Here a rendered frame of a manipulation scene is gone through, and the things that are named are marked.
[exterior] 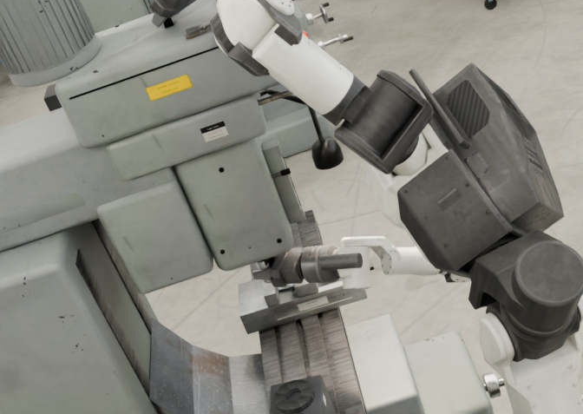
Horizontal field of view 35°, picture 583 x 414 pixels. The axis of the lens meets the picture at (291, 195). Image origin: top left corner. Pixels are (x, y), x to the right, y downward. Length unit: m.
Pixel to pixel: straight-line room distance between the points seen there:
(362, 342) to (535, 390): 0.85
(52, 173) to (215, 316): 2.40
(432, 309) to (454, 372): 1.36
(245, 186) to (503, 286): 0.70
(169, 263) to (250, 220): 0.21
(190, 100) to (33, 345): 0.65
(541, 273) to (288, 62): 0.53
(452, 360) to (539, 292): 1.12
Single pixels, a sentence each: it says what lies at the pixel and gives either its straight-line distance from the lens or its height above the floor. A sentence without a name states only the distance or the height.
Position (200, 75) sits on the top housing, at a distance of 1.86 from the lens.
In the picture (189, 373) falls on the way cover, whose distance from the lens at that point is 2.48.
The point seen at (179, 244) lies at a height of 1.45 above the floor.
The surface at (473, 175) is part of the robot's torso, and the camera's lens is 1.66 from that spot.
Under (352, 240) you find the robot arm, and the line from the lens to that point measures 2.13.
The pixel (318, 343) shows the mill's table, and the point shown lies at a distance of 2.46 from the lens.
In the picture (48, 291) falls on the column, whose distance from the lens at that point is 2.01.
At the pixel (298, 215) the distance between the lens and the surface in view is 2.16.
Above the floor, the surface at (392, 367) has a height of 0.85.
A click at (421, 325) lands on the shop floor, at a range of 3.83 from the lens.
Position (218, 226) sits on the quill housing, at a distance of 2.06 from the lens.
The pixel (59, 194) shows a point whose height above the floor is 1.65.
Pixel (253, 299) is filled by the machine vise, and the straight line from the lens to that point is 2.57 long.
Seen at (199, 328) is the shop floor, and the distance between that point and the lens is 4.27.
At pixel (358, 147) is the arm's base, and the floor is 1.72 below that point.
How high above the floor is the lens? 2.49
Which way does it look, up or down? 30 degrees down
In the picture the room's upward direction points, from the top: 21 degrees counter-clockwise
